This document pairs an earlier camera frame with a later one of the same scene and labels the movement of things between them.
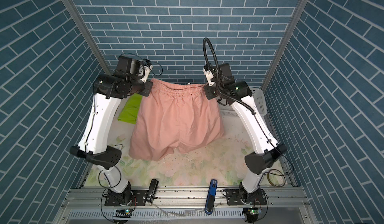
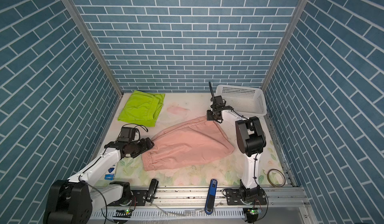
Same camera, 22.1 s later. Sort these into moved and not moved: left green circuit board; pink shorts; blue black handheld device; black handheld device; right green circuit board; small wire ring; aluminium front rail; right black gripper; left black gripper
Moved: left black gripper; right black gripper; pink shorts
Not moved: left green circuit board; aluminium front rail; right green circuit board; blue black handheld device; small wire ring; black handheld device
